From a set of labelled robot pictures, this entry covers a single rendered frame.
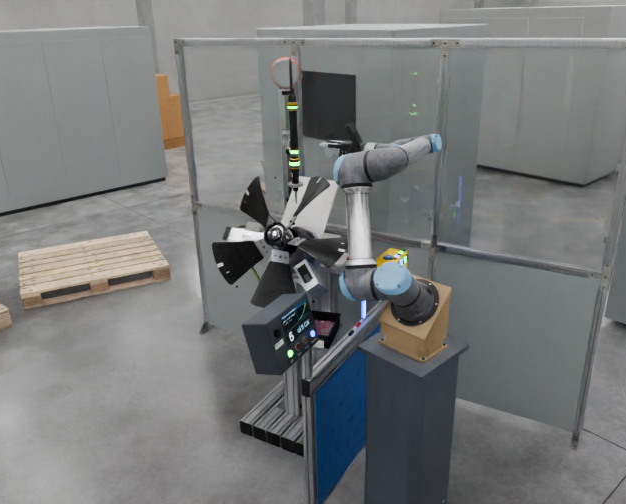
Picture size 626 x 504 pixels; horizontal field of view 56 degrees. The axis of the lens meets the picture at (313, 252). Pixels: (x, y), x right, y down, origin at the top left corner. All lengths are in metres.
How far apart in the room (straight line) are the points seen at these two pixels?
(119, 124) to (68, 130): 0.66
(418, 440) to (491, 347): 1.21
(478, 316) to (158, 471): 1.89
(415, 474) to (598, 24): 6.44
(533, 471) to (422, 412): 1.21
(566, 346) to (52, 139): 6.35
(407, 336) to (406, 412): 0.28
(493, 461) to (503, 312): 0.77
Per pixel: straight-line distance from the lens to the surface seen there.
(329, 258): 2.61
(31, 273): 5.64
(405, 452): 2.38
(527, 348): 3.37
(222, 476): 3.23
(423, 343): 2.16
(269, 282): 2.72
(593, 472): 3.46
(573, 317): 3.24
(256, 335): 1.96
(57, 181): 8.01
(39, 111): 7.83
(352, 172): 2.11
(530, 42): 2.94
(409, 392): 2.21
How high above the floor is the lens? 2.19
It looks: 22 degrees down
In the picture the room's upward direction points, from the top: 2 degrees counter-clockwise
